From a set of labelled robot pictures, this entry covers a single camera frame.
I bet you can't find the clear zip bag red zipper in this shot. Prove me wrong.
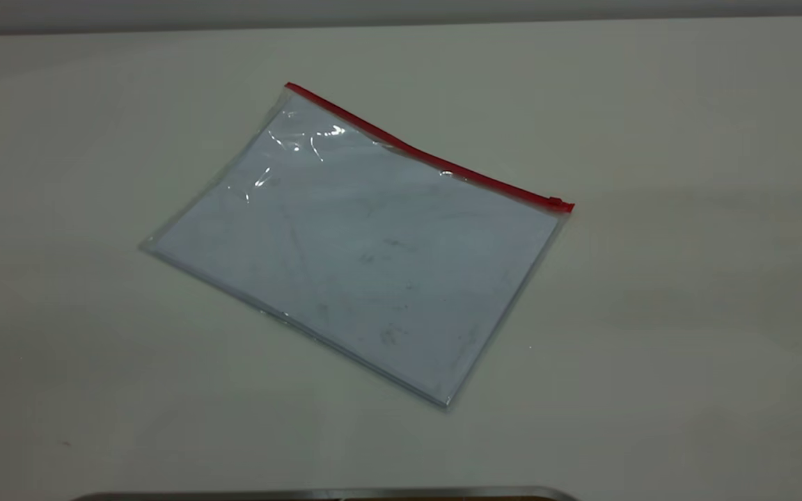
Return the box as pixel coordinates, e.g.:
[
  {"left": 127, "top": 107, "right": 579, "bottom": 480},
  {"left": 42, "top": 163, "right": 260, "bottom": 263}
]
[{"left": 138, "top": 81, "right": 576, "bottom": 413}]

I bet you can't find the silver metal bar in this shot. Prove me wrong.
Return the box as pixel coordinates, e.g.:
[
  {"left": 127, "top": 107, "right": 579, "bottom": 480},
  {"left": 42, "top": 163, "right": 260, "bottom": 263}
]
[{"left": 70, "top": 486, "right": 579, "bottom": 501}]

